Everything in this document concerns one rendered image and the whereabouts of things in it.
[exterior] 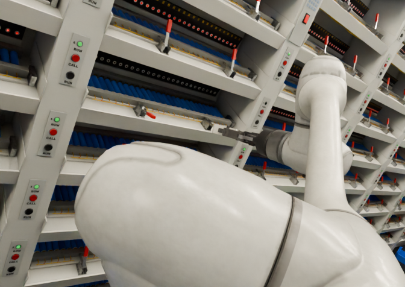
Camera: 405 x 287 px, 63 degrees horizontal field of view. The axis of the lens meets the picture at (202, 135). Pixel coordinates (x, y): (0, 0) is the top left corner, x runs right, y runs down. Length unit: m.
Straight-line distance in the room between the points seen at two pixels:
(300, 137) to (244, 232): 0.58
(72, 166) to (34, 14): 0.41
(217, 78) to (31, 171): 0.59
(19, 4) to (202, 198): 0.62
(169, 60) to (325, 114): 0.47
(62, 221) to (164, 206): 0.84
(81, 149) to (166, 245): 0.77
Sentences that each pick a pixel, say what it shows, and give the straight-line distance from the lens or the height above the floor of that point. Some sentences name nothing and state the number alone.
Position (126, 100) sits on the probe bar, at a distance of 0.98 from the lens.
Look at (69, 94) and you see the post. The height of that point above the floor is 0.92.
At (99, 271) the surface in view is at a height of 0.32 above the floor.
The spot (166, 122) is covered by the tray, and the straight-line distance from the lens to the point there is 1.02.
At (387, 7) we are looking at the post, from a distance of 1.92.
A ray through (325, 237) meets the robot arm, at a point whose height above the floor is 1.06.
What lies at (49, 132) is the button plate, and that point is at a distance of 0.90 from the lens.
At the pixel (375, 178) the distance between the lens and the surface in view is 2.50.
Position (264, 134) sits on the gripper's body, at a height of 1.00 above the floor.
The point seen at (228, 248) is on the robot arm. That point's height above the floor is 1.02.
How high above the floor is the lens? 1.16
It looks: 14 degrees down
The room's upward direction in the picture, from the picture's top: 23 degrees clockwise
